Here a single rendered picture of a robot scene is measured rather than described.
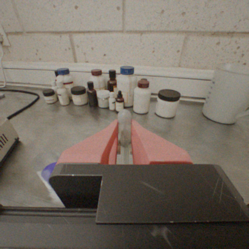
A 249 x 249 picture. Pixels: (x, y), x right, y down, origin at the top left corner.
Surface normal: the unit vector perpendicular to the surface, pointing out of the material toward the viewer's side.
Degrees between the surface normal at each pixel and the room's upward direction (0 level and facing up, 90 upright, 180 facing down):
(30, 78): 90
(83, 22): 90
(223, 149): 0
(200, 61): 90
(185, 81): 90
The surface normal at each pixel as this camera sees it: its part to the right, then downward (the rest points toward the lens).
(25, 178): 0.00, -0.81
